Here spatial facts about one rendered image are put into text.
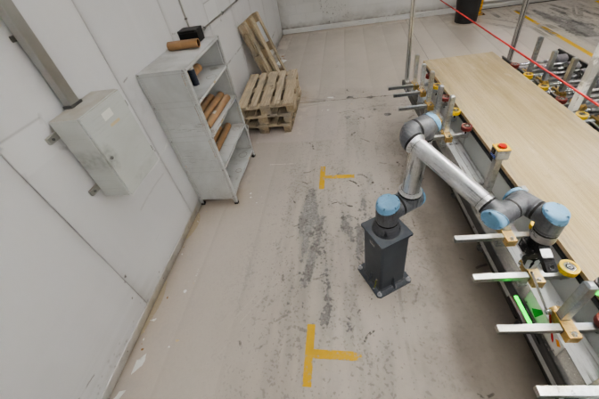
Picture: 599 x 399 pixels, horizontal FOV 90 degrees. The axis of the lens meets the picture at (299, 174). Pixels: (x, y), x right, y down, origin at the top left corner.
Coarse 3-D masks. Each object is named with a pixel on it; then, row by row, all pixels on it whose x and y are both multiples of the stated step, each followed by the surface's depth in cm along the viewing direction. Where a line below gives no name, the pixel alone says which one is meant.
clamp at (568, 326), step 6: (552, 306) 133; (558, 306) 132; (552, 312) 132; (552, 318) 132; (558, 318) 128; (564, 324) 126; (570, 324) 126; (564, 330) 125; (570, 330) 124; (576, 330) 124; (564, 336) 125; (570, 336) 123; (570, 342) 125; (576, 342) 125
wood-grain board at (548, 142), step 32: (448, 64) 324; (480, 64) 312; (480, 96) 266; (512, 96) 258; (544, 96) 251; (480, 128) 231; (512, 128) 225; (544, 128) 220; (576, 128) 214; (512, 160) 200; (544, 160) 195; (576, 160) 191; (544, 192) 176; (576, 192) 173; (576, 224) 157; (576, 256) 144
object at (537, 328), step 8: (496, 328) 131; (504, 328) 130; (512, 328) 129; (520, 328) 129; (528, 328) 128; (536, 328) 128; (544, 328) 127; (552, 328) 127; (560, 328) 126; (584, 328) 125; (592, 328) 125
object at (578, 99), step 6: (594, 54) 210; (594, 60) 211; (588, 66) 215; (594, 66) 212; (588, 72) 216; (594, 72) 215; (582, 78) 222; (588, 78) 218; (582, 84) 222; (588, 84) 220; (582, 90) 223; (576, 96) 229; (582, 96) 226; (570, 102) 234; (576, 102) 230; (570, 108) 235; (576, 108) 233
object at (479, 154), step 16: (432, 96) 328; (464, 144) 258; (480, 144) 229; (480, 160) 232; (496, 176) 210; (496, 192) 212; (464, 208) 269; (528, 224) 180; (560, 256) 156; (496, 272) 222; (560, 288) 158; (576, 288) 147; (592, 304) 138; (576, 320) 148; (592, 320) 139; (528, 336) 190; (592, 336) 139; (544, 368) 177
